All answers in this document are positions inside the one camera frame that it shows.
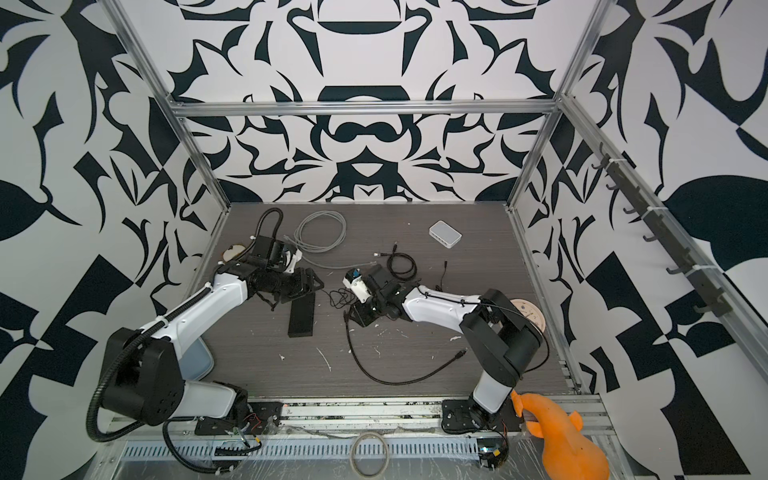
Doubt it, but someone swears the black ribbed switch box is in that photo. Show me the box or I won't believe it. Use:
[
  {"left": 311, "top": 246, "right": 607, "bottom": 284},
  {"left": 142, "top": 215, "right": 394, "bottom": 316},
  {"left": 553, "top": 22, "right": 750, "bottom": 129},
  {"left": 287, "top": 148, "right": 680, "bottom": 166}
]
[{"left": 288, "top": 292, "right": 316, "bottom": 338}]

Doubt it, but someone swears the black ethernet cable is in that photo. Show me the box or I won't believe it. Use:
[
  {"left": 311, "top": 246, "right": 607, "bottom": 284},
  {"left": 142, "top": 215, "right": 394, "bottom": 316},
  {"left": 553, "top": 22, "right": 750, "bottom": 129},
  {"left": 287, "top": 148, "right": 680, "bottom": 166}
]
[{"left": 343, "top": 311, "right": 468, "bottom": 386}]

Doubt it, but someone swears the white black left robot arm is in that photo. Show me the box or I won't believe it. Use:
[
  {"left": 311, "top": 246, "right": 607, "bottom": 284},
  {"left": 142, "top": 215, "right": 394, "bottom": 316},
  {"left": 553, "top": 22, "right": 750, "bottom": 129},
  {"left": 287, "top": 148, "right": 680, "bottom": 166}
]
[{"left": 86, "top": 236, "right": 324, "bottom": 441}]

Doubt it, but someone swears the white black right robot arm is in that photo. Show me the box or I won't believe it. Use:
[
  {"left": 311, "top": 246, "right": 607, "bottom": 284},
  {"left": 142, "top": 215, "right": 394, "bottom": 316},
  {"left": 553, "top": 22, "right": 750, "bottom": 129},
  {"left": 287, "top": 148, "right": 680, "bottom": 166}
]
[{"left": 343, "top": 265, "right": 546, "bottom": 414}]

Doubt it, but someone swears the brown white round toy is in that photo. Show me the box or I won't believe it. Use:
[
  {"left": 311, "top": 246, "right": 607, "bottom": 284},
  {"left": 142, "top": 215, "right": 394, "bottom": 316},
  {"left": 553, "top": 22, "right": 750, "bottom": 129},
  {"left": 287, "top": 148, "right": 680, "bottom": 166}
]
[{"left": 222, "top": 244, "right": 246, "bottom": 262}]

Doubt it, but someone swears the light blue plastic lid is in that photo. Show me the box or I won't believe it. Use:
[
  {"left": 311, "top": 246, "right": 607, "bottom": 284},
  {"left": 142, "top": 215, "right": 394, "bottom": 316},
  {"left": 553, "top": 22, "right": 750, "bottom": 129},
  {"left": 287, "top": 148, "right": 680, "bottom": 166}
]
[{"left": 179, "top": 338, "right": 215, "bottom": 381}]

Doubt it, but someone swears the beige round alarm clock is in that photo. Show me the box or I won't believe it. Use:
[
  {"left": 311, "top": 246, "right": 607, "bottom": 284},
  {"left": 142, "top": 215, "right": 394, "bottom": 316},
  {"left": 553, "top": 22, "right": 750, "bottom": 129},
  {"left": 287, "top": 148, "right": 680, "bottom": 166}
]
[{"left": 511, "top": 299, "right": 546, "bottom": 334}]

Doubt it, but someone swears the small black coiled cable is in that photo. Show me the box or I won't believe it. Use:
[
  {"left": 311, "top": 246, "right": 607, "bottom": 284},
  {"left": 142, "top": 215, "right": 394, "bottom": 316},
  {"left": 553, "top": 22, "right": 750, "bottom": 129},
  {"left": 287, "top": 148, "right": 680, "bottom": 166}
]
[{"left": 374, "top": 242, "right": 419, "bottom": 282}]

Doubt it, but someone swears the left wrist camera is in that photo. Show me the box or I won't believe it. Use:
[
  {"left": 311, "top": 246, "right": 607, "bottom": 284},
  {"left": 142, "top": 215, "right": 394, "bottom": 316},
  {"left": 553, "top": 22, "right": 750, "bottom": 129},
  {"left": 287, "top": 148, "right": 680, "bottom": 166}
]
[{"left": 278, "top": 244, "right": 303, "bottom": 274}]

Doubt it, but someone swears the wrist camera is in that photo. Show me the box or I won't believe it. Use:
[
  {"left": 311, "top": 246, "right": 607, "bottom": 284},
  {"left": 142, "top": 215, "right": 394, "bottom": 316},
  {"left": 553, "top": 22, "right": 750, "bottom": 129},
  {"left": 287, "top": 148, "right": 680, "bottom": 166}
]
[
  {"left": 342, "top": 268, "right": 371, "bottom": 303},
  {"left": 278, "top": 244, "right": 303, "bottom": 274}
]

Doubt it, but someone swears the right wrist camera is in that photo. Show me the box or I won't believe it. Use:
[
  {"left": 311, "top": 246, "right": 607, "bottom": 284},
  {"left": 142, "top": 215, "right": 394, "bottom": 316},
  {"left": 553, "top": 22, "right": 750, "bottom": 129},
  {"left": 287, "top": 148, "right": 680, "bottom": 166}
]
[{"left": 342, "top": 268, "right": 371, "bottom": 303}]

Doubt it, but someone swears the grey coiled ethernet cable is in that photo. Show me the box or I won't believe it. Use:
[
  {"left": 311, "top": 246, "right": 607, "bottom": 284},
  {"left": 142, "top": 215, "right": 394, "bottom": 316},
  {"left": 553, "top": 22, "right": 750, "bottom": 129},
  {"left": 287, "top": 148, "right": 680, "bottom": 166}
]
[{"left": 283, "top": 209, "right": 378, "bottom": 271}]

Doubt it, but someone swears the white network switch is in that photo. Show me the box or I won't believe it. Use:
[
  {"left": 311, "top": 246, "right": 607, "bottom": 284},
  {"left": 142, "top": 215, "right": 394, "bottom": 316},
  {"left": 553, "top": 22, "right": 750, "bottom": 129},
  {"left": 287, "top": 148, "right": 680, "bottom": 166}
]
[{"left": 428, "top": 220, "right": 463, "bottom": 249}]

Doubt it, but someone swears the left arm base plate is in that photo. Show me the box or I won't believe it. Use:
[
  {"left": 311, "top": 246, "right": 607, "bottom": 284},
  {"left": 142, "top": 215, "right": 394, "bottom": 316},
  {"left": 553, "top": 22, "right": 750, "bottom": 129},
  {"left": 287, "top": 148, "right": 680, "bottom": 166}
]
[{"left": 194, "top": 401, "right": 283, "bottom": 436}]

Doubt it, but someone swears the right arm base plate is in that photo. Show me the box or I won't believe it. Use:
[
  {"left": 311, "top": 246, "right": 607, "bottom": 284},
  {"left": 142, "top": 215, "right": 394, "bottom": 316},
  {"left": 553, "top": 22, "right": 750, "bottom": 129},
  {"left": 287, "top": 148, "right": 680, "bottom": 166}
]
[{"left": 440, "top": 399, "right": 523, "bottom": 435}]

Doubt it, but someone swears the grey tape ring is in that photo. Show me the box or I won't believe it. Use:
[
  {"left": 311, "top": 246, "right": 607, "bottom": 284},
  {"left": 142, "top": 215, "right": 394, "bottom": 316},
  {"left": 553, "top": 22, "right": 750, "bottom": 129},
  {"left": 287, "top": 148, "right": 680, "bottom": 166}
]
[{"left": 349, "top": 431, "right": 391, "bottom": 479}]

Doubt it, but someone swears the black corrugated cable conduit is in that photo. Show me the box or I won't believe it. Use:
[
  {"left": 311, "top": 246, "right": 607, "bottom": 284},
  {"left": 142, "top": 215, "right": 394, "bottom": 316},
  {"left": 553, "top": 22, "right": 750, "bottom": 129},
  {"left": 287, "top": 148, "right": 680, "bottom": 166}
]
[{"left": 85, "top": 326, "right": 151, "bottom": 444}]

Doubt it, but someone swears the black wall hook rail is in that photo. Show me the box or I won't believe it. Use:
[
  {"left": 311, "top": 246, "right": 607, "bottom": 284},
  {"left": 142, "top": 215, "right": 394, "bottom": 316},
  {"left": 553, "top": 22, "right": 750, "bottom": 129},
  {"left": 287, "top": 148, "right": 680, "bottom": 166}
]
[{"left": 592, "top": 142, "right": 733, "bottom": 317}]

